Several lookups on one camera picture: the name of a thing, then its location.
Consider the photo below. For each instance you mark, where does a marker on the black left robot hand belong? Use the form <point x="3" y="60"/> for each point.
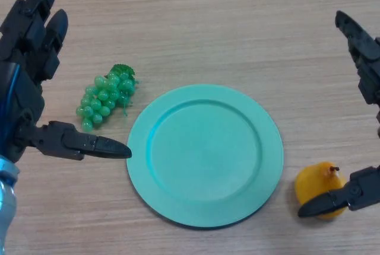
<point x="20" y="89"/>

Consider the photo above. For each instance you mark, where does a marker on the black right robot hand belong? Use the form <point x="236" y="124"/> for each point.
<point x="360" y="41"/>

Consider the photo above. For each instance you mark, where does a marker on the yellow pear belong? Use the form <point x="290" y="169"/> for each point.
<point x="314" y="181"/>

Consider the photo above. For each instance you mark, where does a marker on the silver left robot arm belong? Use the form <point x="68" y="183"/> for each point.
<point x="6" y="195"/>

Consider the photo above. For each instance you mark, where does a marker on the green round plate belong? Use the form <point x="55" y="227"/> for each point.
<point x="205" y="157"/>

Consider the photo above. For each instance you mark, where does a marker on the green grape bunch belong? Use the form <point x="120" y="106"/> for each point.
<point x="104" y="95"/>

